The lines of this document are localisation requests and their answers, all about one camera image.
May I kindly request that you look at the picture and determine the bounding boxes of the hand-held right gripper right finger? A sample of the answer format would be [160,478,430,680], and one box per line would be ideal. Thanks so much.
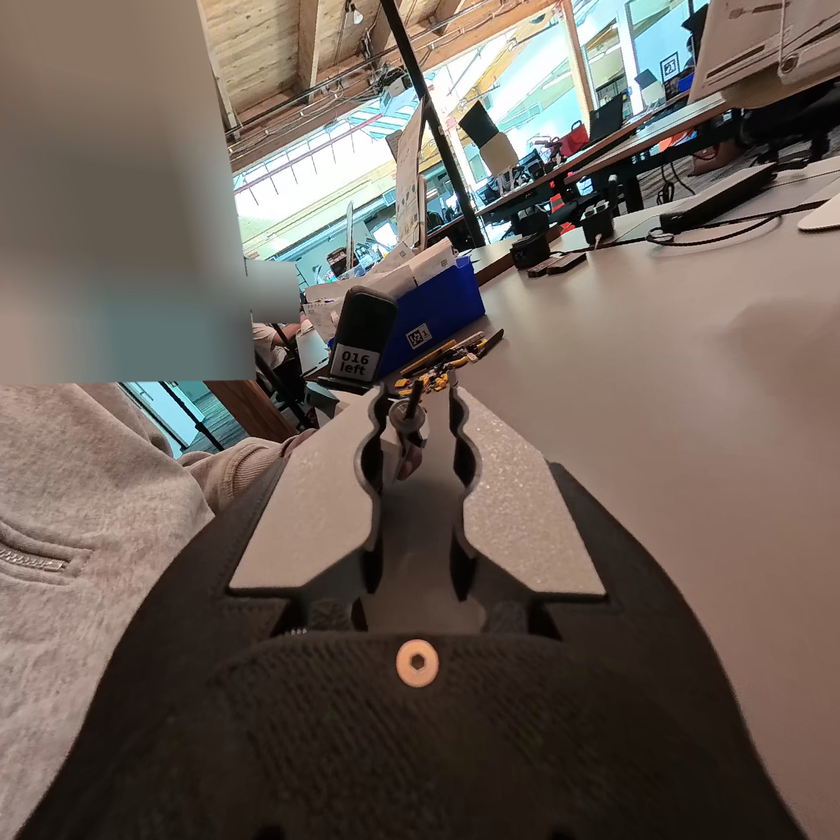
[448,386,608,605]

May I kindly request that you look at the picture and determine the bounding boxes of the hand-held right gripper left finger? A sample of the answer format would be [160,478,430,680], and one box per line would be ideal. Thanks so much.
[228,384,388,614]

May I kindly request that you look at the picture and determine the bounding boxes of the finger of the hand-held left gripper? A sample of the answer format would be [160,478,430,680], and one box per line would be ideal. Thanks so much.
[382,428,426,483]

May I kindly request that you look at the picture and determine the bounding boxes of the small grey lego piece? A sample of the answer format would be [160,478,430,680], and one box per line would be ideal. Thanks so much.
[388,400,429,439]

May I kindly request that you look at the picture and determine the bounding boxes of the pile of lego pieces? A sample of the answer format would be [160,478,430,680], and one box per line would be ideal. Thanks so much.
[392,328,506,396]

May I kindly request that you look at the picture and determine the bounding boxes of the person's left forearm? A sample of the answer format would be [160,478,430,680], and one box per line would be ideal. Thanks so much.
[176,436,298,521]

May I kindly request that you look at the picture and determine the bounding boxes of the blue plastic bin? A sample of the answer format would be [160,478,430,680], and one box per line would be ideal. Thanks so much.
[374,255,488,383]

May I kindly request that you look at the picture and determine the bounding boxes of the white paper packets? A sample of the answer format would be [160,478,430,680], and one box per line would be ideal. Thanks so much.
[353,238,460,291]

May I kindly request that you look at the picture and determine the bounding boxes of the wooden desk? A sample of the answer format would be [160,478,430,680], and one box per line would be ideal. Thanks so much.
[203,379,300,454]

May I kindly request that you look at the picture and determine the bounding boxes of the white poster board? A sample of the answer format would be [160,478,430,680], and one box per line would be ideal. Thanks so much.
[392,101,429,248]

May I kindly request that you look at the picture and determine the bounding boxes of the small black box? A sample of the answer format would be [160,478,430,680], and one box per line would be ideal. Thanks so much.
[511,230,552,270]

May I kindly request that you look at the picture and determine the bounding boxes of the flat black device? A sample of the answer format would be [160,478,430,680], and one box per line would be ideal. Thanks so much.
[527,251,589,280]

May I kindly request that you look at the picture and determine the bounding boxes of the black metal pole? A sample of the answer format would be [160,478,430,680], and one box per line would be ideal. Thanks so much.
[379,0,488,249]

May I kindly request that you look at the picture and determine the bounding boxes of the person's grey hoodie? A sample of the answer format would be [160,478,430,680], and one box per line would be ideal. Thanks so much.
[0,383,219,840]

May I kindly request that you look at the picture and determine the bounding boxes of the black power adapter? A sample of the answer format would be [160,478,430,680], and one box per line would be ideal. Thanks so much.
[581,202,618,248]

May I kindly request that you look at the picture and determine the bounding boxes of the long office desk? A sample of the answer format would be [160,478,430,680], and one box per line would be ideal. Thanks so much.
[476,92,729,219]

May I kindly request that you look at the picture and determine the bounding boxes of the black power strip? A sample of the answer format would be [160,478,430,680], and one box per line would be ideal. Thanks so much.
[658,163,780,235]

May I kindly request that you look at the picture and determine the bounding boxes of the white monitor base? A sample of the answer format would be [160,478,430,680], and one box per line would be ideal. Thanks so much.
[796,193,840,232]

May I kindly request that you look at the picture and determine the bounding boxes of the beige monitor back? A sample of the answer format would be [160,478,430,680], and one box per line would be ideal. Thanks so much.
[688,0,840,110]

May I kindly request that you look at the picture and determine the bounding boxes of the black braided cable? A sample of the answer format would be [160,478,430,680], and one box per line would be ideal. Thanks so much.
[646,202,823,248]

